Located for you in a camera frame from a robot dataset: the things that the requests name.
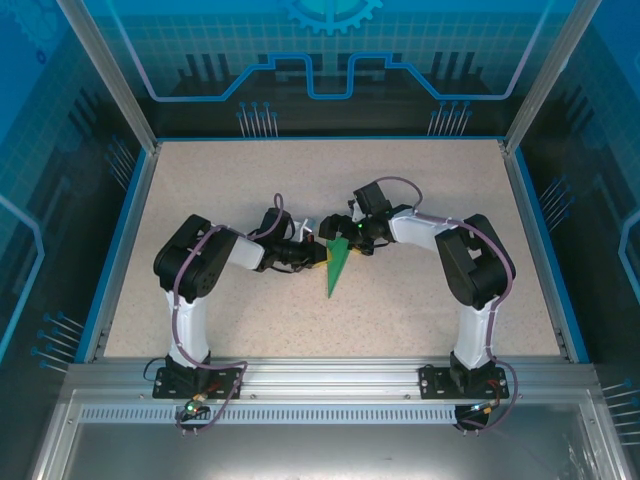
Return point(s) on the right connector with green light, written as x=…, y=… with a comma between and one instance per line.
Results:
x=480, y=407

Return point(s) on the steel sheet tray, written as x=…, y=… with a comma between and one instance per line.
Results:
x=325, y=450

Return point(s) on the aluminium table rail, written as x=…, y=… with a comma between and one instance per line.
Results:
x=534, y=250
x=126, y=250

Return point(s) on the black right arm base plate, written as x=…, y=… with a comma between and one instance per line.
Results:
x=431, y=382

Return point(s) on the aluminium left table rail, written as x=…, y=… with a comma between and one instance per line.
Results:
x=126, y=250

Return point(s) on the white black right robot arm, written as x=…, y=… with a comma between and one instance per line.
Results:
x=415, y=230

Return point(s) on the connector with green light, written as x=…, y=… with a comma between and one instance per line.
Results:
x=192, y=407
x=480, y=407

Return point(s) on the aluminium right table rail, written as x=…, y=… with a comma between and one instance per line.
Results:
x=534, y=250

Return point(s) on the aluminium left frame post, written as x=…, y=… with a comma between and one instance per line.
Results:
x=110, y=80

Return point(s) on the aluminium right frame post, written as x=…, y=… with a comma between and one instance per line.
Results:
x=550, y=75

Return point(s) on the green paper sheet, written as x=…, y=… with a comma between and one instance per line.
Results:
x=334, y=270

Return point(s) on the aluminium frame post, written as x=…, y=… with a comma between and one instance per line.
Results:
x=110, y=80
x=550, y=75

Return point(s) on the left connector with green light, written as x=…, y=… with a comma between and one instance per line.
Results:
x=192, y=407

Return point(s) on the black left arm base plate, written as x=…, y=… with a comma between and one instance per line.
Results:
x=165, y=385

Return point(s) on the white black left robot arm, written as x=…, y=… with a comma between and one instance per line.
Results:
x=187, y=330

